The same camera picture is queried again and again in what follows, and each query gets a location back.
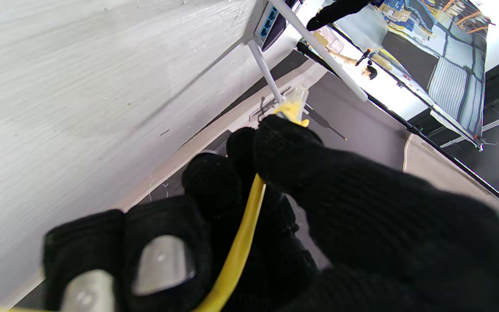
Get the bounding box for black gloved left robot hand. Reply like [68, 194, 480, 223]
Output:
[306, 0, 372, 32]

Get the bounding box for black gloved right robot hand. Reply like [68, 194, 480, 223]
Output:
[43, 114, 499, 312]

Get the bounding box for black white router with antennas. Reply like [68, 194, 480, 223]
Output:
[247, 0, 369, 104]

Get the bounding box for yellow Ethernet cable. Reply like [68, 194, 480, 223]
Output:
[0, 84, 310, 312]

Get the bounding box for person in white clothes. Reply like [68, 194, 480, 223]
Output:
[318, 26, 379, 81]

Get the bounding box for light wooden board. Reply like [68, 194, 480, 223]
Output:
[402, 133, 499, 269]

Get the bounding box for black stick tool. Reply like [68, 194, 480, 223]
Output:
[305, 106, 348, 142]

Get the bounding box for printed backdrop banner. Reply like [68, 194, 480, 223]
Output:
[332, 0, 493, 140]

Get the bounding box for black tape strip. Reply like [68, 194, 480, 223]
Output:
[143, 129, 235, 206]

